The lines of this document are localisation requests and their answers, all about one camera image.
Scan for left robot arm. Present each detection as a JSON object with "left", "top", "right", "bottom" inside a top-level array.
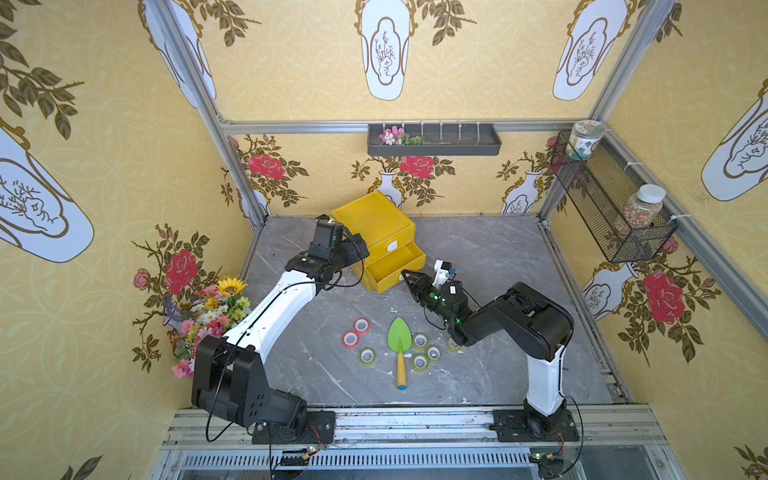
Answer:
[{"left": 191, "top": 226, "right": 369, "bottom": 438}]

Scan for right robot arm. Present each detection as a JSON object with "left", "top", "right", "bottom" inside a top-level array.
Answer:
[{"left": 401, "top": 270, "right": 574, "bottom": 421}]

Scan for yellow plastic drawer cabinet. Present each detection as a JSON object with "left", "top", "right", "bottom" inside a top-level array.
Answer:
[{"left": 331, "top": 191, "right": 416, "bottom": 275}]

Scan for yellow tape roll bottom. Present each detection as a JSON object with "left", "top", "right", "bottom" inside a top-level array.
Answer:
[{"left": 411, "top": 354, "right": 430, "bottom": 373}]

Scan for red tape roll upper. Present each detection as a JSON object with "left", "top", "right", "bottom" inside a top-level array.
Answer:
[{"left": 353, "top": 318, "right": 370, "bottom": 335}]

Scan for red tape roll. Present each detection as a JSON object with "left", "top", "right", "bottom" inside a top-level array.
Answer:
[
  {"left": 342, "top": 330, "right": 360, "bottom": 350},
  {"left": 353, "top": 318, "right": 370, "bottom": 335}
]

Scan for red tape roll lower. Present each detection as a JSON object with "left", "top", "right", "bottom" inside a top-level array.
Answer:
[{"left": 342, "top": 330, "right": 360, "bottom": 350}]

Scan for small pink flowers on shelf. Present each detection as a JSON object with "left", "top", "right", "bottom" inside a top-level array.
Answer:
[{"left": 379, "top": 126, "right": 427, "bottom": 146}]

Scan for colourful artificial flower bouquet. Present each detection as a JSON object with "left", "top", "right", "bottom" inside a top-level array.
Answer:
[{"left": 165, "top": 277, "right": 251, "bottom": 380}]

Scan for patterned jar green lid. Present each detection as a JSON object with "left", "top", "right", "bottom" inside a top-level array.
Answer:
[{"left": 565, "top": 120, "right": 606, "bottom": 161}]

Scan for clear jar white lid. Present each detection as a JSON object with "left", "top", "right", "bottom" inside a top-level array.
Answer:
[{"left": 614, "top": 184, "right": 666, "bottom": 235}]

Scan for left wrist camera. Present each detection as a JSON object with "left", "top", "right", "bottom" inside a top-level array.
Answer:
[{"left": 308, "top": 214, "right": 344, "bottom": 261}]

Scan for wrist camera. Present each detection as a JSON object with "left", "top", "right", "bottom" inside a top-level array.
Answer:
[
  {"left": 432, "top": 260, "right": 456, "bottom": 288},
  {"left": 308, "top": 214, "right": 344, "bottom": 261}
]

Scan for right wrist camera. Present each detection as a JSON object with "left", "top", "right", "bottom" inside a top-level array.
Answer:
[{"left": 432, "top": 260, "right": 456, "bottom": 288}]

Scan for green trowel yellow handle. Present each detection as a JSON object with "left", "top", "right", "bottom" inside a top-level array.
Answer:
[{"left": 387, "top": 317, "right": 412, "bottom": 390}]

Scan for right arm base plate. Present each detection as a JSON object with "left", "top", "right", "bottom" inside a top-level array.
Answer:
[{"left": 489, "top": 409, "right": 581, "bottom": 442}]

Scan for grey wall shelf tray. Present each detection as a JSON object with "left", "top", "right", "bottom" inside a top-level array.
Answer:
[{"left": 367, "top": 121, "right": 502, "bottom": 157}]

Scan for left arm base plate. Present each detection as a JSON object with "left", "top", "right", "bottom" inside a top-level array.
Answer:
[{"left": 252, "top": 410, "right": 336, "bottom": 445}]

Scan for black wire wall basket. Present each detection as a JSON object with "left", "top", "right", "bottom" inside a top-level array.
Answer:
[{"left": 552, "top": 131, "right": 678, "bottom": 264}]

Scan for aluminium front rail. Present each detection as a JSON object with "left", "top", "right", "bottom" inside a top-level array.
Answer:
[{"left": 150, "top": 404, "right": 684, "bottom": 479}]

